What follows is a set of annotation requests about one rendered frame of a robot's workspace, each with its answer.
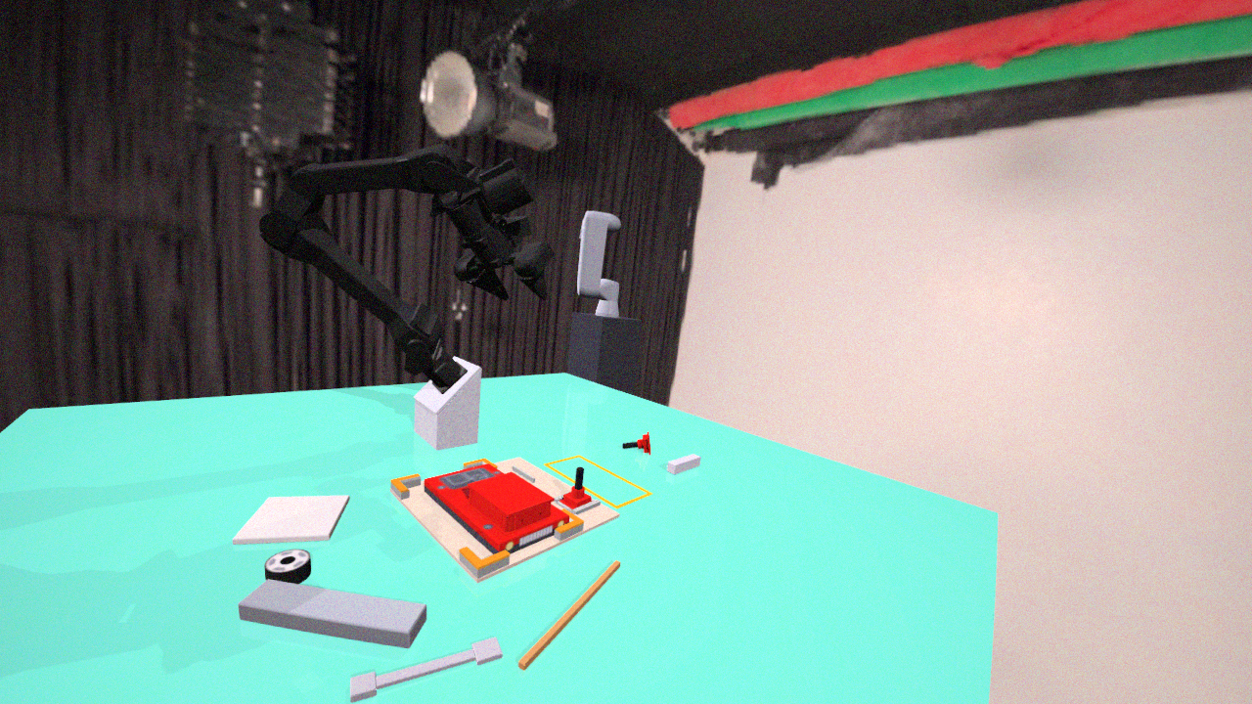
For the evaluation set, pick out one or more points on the orange thin bar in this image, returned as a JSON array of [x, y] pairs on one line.
[[549, 636]]

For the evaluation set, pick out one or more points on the white flat square panel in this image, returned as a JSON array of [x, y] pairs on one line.
[[293, 519]]

